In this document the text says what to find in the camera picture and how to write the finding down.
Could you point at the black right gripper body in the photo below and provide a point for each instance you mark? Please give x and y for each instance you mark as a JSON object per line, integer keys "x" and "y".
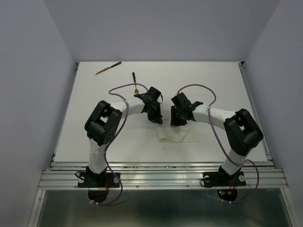
{"x": 177, "y": 117}

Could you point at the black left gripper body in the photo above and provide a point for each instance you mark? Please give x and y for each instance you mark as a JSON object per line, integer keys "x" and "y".
{"x": 154, "y": 114}

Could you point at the aluminium rail frame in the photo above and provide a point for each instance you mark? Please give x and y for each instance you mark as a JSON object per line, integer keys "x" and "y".
{"x": 164, "y": 194}

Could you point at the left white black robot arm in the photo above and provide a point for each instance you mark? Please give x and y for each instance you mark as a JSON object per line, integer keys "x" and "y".
{"x": 102, "y": 126}

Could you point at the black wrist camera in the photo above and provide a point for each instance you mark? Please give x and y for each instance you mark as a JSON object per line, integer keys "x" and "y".
{"x": 182, "y": 103}
{"x": 151, "y": 96}

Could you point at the gold fork green handle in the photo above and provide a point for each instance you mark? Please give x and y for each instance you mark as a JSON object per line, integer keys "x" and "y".
{"x": 136, "y": 91}

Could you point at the white cloth napkin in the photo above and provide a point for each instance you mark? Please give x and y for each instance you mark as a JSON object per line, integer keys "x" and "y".
{"x": 177, "y": 134}

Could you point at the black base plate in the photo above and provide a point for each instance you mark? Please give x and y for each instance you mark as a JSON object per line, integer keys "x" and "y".
{"x": 104, "y": 180}
{"x": 218, "y": 179}

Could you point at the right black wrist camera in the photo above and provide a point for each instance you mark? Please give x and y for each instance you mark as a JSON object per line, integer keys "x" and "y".
{"x": 182, "y": 103}

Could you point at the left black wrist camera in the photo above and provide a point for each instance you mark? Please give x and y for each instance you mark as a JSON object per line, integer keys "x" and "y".
{"x": 151, "y": 96}

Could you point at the gold knife green handle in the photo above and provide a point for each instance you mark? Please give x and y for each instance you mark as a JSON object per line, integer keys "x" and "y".
{"x": 107, "y": 68}

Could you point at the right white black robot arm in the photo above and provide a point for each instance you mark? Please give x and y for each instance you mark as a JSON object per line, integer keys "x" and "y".
{"x": 242, "y": 132}

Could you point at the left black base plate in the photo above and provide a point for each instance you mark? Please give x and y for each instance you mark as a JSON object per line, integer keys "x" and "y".
{"x": 104, "y": 180}

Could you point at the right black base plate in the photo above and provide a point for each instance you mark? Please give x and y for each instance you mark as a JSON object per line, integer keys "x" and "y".
{"x": 218, "y": 179}

